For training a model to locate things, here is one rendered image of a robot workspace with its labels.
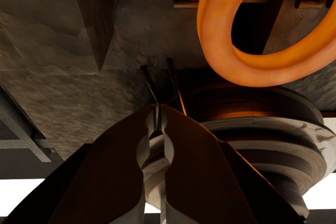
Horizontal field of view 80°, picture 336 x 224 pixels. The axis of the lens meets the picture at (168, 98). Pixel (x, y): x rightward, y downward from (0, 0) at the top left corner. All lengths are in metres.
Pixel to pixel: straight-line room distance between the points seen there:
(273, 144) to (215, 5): 0.23
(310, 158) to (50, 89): 0.53
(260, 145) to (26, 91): 0.49
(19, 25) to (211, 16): 0.17
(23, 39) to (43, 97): 0.32
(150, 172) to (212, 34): 0.28
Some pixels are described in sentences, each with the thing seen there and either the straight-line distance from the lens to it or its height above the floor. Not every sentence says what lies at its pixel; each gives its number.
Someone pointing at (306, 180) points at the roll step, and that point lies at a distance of 0.47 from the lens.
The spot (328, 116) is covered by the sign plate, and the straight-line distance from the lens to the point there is 0.66.
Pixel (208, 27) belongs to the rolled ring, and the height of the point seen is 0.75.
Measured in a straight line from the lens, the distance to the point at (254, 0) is 0.35.
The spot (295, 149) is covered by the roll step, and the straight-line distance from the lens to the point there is 0.39.
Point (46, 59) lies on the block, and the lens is 0.24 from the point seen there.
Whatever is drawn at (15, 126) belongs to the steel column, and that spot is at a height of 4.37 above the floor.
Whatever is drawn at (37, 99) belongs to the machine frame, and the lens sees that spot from 0.56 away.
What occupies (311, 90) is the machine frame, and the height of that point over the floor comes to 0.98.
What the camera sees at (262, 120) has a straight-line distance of 0.33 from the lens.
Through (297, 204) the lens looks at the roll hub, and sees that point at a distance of 0.41.
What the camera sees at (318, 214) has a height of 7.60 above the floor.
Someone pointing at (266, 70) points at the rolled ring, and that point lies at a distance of 0.28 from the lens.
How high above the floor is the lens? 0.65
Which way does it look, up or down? 47 degrees up
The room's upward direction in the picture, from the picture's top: 180 degrees counter-clockwise
